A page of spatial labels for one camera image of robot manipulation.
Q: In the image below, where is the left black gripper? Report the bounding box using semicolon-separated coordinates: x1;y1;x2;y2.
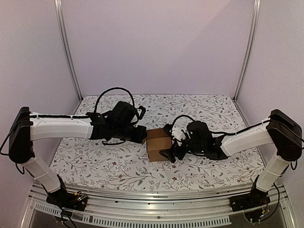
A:
113;125;147;145

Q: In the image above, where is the brown cardboard box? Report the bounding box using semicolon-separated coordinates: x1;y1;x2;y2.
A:
146;128;172;162

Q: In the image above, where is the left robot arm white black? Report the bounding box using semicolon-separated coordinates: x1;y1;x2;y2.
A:
3;101;147;206

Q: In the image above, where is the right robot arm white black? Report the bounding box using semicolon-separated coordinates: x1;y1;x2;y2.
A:
159;109;304;207

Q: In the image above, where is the floral patterned table mat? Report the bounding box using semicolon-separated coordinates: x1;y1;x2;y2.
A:
50;95;264;191

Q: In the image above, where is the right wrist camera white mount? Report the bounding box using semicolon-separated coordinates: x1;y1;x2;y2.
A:
163;124;187;143

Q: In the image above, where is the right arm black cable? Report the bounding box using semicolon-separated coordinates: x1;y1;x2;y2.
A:
171;114;271;138

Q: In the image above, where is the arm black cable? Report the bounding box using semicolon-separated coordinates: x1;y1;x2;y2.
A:
171;114;271;138
95;87;136;114

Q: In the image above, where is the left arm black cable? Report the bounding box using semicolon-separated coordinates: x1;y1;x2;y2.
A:
95;87;136;114

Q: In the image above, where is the front aluminium rail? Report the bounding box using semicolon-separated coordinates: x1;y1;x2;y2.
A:
19;184;297;228

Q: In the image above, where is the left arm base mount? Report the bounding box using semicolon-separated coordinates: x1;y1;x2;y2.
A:
46;190;88;211

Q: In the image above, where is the left aluminium frame post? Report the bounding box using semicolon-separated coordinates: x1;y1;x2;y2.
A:
54;0;83;101

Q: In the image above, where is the aluminium frame post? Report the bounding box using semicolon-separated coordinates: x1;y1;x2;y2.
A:
233;0;261;103
54;0;83;101

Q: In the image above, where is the right aluminium frame post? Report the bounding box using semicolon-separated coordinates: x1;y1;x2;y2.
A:
233;0;261;103

